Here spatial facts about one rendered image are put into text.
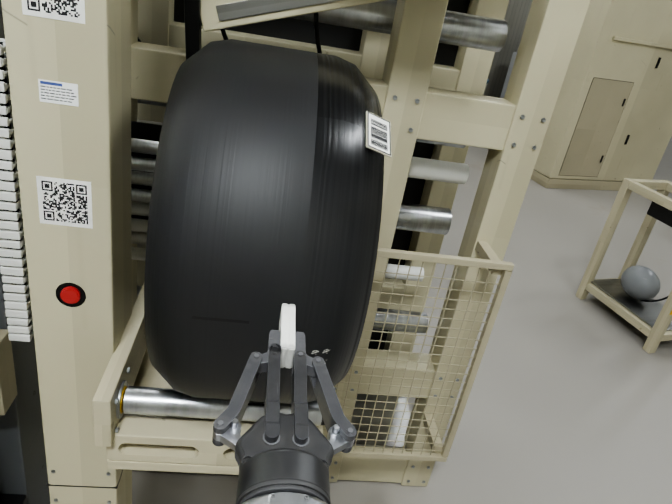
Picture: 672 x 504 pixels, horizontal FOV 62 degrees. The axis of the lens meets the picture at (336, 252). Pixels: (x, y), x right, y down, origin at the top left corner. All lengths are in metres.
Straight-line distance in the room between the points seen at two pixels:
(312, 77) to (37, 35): 0.35
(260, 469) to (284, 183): 0.35
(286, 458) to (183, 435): 0.55
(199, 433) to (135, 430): 0.10
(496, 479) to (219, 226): 1.84
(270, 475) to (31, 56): 0.62
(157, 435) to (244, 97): 0.57
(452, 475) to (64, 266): 1.69
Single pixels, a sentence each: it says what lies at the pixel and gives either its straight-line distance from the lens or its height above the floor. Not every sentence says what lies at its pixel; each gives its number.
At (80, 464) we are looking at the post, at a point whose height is 0.68.
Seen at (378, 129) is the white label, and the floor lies 1.41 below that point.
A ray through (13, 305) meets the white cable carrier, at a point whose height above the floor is 1.02.
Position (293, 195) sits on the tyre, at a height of 1.34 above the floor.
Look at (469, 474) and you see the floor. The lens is 2.31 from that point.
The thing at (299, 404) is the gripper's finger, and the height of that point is 1.23.
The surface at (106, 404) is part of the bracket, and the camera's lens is 0.95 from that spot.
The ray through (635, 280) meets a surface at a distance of 3.69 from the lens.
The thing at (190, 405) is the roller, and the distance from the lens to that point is 0.99.
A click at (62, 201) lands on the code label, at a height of 1.22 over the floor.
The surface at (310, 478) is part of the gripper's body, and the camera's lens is 0.46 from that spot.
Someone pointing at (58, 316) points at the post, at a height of 1.02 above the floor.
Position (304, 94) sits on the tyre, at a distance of 0.76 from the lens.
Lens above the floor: 1.58
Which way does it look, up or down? 26 degrees down
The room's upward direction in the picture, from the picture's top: 10 degrees clockwise
